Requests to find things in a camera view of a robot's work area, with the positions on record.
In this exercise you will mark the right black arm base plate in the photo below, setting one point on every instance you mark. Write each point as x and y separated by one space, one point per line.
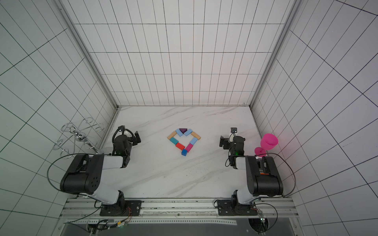
228 208

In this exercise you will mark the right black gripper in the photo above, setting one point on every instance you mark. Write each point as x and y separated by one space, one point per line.
226 142

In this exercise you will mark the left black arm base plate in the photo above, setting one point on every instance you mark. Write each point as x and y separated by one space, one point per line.
134 208

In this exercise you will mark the red block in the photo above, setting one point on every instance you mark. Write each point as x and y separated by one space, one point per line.
180 146

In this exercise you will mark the chrome cup holder rack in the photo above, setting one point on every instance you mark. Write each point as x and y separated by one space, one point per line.
76 134

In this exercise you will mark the purple triangle block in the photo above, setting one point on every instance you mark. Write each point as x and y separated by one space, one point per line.
183 130

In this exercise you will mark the teal block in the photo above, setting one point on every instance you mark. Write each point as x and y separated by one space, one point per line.
174 141

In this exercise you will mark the natural wood block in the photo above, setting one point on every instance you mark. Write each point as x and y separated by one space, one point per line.
195 135
172 135

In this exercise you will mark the pink plastic goblet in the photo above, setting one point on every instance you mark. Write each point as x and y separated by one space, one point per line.
268 142

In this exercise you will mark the aluminium mounting rail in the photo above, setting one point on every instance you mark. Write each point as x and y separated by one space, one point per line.
185 208

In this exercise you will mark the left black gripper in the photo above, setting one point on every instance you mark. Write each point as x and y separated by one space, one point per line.
135 142

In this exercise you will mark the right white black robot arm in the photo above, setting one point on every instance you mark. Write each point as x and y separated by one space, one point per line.
262 176

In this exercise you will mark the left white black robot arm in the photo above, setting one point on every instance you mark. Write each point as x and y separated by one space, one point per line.
84 174

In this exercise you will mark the magenta block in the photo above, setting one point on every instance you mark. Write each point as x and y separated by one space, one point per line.
189 147

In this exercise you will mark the light blue block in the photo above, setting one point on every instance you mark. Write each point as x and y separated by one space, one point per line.
188 132
179 132
193 141

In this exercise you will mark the dark blue cube block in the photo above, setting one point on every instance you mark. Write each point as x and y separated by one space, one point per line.
184 152

